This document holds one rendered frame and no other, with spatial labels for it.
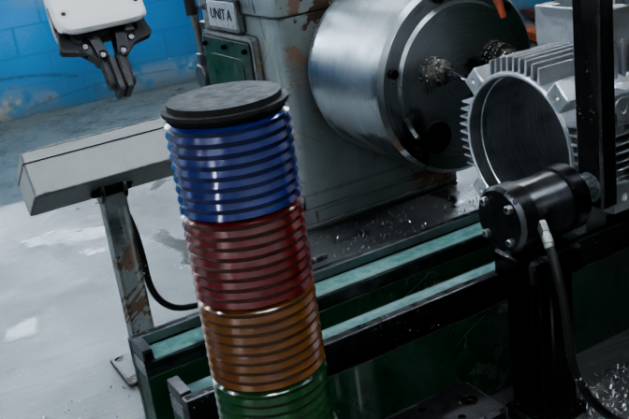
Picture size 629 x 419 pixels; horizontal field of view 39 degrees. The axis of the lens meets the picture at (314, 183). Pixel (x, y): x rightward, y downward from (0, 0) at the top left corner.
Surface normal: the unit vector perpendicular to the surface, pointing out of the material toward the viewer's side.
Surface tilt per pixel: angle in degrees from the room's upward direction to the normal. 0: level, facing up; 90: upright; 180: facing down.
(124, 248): 90
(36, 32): 90
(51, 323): 0
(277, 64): 89
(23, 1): 90
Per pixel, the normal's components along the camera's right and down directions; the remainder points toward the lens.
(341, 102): -0.82, 0.42
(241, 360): -0.34, -0.07
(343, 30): -0.77, -0.33
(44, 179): 0.36, -0.31
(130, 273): 0.50, 0.22
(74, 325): -0.13, -0.94
